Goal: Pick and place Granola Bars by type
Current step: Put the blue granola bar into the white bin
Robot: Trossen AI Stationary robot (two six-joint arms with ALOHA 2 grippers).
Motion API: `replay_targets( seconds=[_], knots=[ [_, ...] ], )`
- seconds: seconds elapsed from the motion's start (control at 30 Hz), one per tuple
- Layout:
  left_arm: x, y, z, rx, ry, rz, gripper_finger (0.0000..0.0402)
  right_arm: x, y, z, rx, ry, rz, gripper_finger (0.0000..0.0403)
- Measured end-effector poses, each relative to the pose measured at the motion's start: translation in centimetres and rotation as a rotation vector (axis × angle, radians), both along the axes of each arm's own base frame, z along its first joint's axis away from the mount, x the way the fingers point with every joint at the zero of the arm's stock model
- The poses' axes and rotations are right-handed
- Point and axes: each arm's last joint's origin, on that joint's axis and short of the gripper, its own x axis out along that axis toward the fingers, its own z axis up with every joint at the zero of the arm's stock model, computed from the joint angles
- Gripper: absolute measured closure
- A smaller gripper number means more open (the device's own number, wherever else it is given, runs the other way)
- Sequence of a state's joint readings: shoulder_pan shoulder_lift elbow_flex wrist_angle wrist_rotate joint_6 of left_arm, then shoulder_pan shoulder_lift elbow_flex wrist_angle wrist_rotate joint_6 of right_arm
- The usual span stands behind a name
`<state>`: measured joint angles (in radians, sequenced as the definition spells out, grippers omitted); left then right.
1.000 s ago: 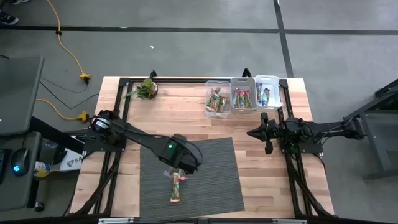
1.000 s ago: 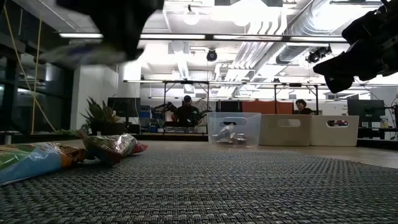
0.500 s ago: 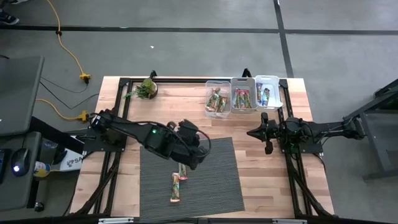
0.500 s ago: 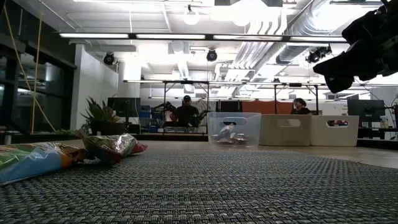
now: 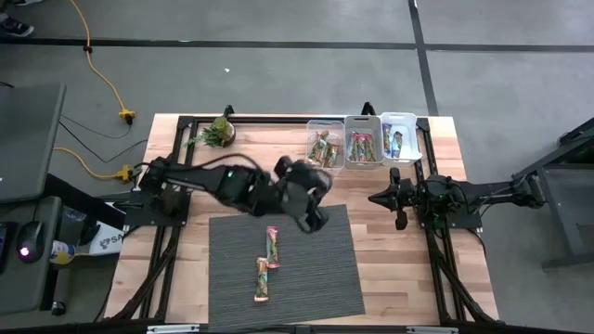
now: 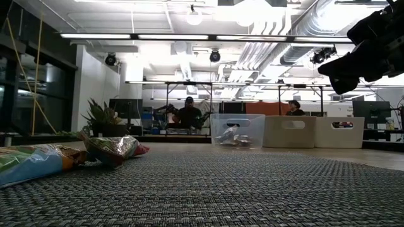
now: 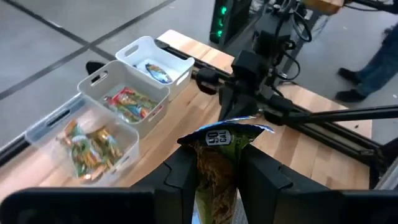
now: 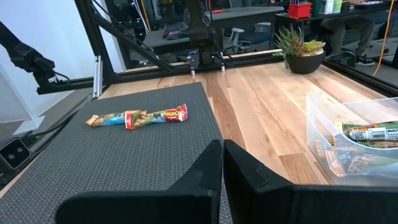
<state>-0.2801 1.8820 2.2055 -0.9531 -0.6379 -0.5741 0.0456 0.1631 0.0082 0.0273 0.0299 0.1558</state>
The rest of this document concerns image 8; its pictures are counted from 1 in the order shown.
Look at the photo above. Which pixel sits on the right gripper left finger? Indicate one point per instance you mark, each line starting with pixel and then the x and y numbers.
pixel 186 205

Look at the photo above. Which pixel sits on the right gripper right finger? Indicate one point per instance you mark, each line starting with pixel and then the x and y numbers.
pixel 264 202

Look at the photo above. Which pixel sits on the red-ended Chewy granola bar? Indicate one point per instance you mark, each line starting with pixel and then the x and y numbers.
pixel 161 115

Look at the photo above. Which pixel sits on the black jointed mount arm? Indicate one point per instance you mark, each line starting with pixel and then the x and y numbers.
pixel 28 59

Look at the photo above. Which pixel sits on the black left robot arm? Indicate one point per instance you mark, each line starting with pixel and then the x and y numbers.
pixel 199 25

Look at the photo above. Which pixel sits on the dark grey woven placemat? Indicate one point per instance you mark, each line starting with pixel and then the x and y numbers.
pixel 124 149

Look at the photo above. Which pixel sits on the clear plastic storage bin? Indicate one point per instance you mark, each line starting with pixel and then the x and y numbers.
pixel 317 124

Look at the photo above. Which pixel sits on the potted succulent plant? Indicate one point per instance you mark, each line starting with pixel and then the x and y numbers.
pixel 304 63

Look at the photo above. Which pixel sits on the dark grey desk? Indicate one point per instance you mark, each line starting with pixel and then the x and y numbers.
pixel 242 14
pixel 158 40

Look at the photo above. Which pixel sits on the black computer mouse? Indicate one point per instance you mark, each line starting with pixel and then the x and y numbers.
pixel 177 35

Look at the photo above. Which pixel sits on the white office chair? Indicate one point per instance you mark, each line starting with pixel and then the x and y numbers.
pixel 236 32

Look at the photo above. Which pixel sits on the black keyboard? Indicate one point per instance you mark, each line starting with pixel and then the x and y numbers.
pixel 174 26
pixel 370 2

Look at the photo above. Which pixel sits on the person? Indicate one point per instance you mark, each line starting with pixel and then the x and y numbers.
pixel 348 34

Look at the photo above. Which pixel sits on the black office desk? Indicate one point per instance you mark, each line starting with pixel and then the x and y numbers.
pixel 311 19

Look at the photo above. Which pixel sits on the red desk organiser box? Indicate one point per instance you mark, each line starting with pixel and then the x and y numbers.
pixel 300 11

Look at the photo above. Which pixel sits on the dark green bottle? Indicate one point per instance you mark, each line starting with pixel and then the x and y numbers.
pixel 317 7

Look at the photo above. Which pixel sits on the white carton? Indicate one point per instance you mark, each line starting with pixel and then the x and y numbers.
pixel 328 6

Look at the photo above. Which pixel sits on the light green tumbler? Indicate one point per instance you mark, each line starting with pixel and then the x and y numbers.
pixel 338 6

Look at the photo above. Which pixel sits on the silver aluminium bracket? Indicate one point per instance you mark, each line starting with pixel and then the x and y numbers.
pixel 97 77

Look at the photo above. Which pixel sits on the black two-lens camera box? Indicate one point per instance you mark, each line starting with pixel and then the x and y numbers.
pixel 15 153

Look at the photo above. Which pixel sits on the black aluminium table frame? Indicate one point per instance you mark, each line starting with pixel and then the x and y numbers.
pixel 96 46

